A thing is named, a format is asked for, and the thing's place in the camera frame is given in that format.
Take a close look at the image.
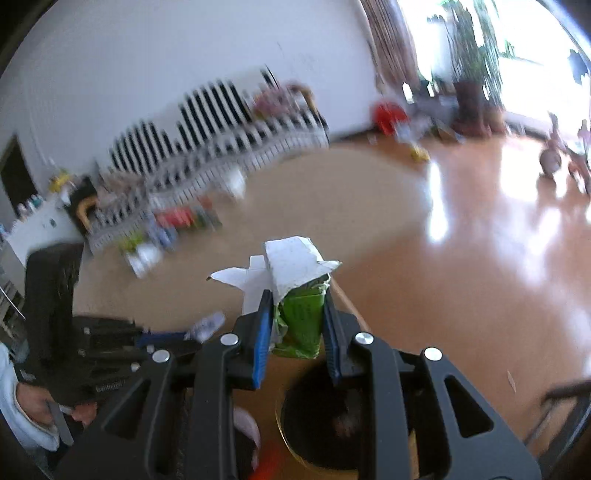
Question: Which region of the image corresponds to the black lined trash bin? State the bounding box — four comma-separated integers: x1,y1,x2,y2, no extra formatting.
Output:
276,362,419,472

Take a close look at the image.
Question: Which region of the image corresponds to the beige plush toy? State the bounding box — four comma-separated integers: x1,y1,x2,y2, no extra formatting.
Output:
99,168,151,206

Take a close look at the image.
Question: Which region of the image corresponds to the pink tricycle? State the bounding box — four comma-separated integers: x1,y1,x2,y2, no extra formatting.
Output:
538,113,591,195

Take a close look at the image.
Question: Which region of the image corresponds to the white plastic wrapper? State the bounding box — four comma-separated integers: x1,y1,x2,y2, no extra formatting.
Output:
185,311,227,343

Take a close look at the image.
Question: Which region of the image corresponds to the brown patterned curtain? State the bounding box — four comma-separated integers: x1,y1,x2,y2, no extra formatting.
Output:
360,0,419,93

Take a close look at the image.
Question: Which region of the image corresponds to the brown cardboard piece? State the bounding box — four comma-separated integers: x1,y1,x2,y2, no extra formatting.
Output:
431,120,462,142

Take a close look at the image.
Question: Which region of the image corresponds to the white plastic bag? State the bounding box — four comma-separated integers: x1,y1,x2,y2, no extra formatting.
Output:
126,244,163,278

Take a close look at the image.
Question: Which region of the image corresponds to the dark rectangular panel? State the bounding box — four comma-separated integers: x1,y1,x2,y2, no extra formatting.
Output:
0,136,38,205

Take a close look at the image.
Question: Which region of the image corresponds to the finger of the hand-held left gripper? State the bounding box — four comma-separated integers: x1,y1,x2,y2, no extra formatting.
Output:
136,329,205,349

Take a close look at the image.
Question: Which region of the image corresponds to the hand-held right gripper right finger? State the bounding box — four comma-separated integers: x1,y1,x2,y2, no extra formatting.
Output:
322,281,543,480

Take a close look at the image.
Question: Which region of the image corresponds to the green and white torn carton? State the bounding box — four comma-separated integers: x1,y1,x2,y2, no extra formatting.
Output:
206,236,342,360

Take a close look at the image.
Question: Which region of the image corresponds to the black bag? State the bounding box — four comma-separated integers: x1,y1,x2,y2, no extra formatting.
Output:
65,178,100,217

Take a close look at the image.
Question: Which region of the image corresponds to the red box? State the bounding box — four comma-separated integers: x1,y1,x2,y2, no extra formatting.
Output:
156,209,195,230

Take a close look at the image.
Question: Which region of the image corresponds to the red object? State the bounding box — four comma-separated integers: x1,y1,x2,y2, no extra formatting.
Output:
252,440,288,480

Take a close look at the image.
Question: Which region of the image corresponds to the wooden sofa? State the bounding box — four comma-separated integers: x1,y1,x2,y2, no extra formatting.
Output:
76,69,331,254

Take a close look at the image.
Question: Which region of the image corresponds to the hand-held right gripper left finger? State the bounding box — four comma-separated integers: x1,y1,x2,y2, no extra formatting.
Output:
55,290,275,480

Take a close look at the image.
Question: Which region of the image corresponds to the black metal chair frame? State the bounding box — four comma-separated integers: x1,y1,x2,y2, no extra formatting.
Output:
524,381,591,462

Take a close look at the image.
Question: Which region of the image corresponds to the pink printed cushion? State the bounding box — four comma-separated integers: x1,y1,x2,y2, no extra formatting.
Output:
254,85,301,118

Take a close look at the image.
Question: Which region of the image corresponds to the white cabinet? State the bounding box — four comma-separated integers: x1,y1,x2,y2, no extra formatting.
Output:
0,203,86,296

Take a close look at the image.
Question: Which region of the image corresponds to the person's left hand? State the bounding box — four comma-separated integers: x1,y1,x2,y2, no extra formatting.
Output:
16,383,98,428

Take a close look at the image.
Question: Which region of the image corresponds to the black chair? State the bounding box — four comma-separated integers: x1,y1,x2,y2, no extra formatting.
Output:
25,242,85,370

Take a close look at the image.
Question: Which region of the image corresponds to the red bag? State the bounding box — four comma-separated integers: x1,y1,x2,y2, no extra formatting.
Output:
373,102,407,136

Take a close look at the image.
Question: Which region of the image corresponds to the pink round object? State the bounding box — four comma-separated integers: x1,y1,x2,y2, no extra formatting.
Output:
232,406,262,467

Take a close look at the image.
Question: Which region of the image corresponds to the potted plant brown pot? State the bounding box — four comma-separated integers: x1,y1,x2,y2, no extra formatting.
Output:
443,0,505,138

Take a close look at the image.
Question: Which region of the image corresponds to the person's left forearm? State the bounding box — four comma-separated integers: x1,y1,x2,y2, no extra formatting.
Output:
0,344,61,455

